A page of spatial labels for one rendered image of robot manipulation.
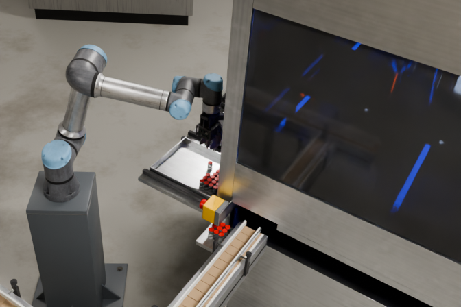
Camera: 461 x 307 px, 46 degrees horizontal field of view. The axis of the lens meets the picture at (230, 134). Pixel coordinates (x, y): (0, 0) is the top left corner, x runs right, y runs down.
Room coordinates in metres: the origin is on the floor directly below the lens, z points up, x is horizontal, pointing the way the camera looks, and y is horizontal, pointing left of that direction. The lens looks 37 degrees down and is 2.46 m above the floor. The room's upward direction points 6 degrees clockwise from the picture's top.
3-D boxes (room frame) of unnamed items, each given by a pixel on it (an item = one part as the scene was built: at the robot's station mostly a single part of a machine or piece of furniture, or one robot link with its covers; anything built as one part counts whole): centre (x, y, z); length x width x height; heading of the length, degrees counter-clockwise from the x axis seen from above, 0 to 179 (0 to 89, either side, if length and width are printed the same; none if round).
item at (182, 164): (1.77, 0.12, 0.90); 0.34 x 0.26 x 0.04; 62
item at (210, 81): (1.77, 0.09, 1.31); 0.09 x 0.08 x 0.11; 87
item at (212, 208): (1.44, 0.03, 1.00); 0.08 x 0.07 x 0.07; 62
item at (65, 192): (1.67, 0.70, 0.84); 0.15 x 0.15 x 0.10
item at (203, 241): (1.40, 0.00, 0.87); 0.14 x 0.13 x 0.02; 62
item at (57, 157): (1.68, 0.70, 0.96); 0.13 x 0.12 x 0.14; 177
